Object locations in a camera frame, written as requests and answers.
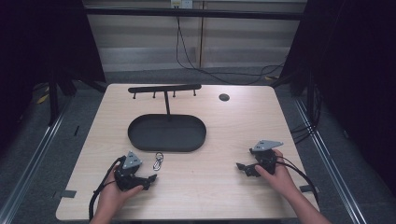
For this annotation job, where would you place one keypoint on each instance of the yellow floor tape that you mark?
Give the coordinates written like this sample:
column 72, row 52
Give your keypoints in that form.
column 270, row 78
column 43, row 99

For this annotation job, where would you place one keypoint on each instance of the small black floor piece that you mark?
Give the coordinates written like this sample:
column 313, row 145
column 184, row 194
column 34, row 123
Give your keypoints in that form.
column 76, row 130

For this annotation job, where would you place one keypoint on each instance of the black metal stand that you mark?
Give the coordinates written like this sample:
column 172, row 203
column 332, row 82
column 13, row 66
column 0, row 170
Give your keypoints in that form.
column 53, row 99

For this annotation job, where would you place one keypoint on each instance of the aluminium floor rail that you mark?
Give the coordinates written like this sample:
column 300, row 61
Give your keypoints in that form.
column 333, row 168
column 28, row 174

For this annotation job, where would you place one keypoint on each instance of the white wall socket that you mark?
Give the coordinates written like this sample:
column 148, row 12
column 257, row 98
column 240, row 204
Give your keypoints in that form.
column 181, row 3

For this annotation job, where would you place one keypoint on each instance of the black curtain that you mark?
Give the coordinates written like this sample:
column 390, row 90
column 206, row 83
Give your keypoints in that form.
column 40, row 46
column 355, row 62

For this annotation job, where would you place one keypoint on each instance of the person's right hand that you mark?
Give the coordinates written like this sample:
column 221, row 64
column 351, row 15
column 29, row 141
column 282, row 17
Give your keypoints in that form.
column 280, row 180

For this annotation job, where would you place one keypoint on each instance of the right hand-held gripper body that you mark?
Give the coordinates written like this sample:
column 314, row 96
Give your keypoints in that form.
column 265, row 155

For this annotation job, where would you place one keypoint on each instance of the round black table grommet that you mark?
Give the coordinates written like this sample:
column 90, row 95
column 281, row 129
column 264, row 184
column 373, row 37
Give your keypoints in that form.
column 224, row 97

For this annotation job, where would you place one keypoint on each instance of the black horizontal bar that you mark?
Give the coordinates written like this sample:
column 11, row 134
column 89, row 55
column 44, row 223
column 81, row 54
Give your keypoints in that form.
column 193, row 13

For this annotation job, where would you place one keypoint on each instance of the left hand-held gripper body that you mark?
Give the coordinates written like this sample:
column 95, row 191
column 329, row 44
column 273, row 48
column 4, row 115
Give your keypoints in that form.
column 131, row 161

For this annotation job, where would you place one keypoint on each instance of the black hook rack with tray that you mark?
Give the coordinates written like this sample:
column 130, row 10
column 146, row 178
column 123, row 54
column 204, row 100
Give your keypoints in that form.
column 166, row 133

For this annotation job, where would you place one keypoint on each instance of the person's left hand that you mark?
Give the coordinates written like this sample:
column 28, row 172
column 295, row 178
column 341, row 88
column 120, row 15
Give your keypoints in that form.
column 109, row 194

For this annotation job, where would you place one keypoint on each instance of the grey tape piece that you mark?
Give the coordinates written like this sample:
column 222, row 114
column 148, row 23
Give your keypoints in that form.
column 66, row 194
column 308, row 188

